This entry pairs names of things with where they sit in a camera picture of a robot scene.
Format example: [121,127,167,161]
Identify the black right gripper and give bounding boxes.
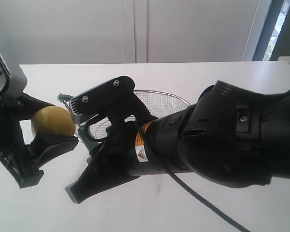
[65,106,194,203]

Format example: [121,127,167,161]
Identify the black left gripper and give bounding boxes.
[0,93,79,188]

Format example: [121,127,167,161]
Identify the yellow lemon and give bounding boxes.
[31,106,76,136]

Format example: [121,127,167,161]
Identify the teal handled peeler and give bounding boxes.
[57,93,99,156]

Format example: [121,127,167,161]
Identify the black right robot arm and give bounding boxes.
[66,76,290,203]

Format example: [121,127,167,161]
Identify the white cabinet doors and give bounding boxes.
[0,0,260,64]

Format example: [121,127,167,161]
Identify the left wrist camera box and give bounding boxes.
[0,47,28,98]

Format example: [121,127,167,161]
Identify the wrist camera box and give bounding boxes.
[0,47,28,98]
[69,76,135,124]

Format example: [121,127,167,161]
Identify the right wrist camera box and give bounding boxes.
[69,76,135,124]

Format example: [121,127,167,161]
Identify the metal wire mesh basket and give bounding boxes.
[88,89,190,143]

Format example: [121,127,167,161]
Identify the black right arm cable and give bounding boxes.
[86,117,252,232]

